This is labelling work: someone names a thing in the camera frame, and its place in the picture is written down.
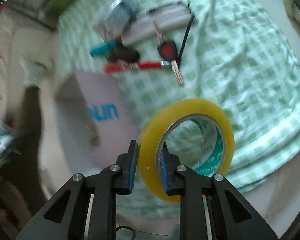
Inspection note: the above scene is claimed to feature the cardboard box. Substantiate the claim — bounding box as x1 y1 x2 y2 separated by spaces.
55 70 140 176

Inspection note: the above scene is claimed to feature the yellow packing tape roll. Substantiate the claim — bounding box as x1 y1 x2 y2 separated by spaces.
138 99 235 203

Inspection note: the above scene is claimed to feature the red pen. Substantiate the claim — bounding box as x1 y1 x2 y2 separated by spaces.
104 61 171 74

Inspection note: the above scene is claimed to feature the black oval fob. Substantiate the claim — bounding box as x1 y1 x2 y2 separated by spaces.
106 46 140 63

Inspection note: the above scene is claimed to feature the red black car key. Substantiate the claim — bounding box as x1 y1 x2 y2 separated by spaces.
153 20 184 86

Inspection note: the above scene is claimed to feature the white blue labelled bottle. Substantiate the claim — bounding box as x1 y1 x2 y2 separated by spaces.
93 0 138 40

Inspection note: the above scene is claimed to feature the person left leg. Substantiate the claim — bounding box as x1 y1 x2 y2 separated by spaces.
7 86 46 215

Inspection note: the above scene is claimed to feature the green slipper with sock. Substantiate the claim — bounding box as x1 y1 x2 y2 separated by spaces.
20 59 55 87

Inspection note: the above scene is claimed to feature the green checkered cloth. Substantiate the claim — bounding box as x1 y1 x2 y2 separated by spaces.
58 0 300 218

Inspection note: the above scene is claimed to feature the white power bank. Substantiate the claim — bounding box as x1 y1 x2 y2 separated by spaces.
121 2 193 46

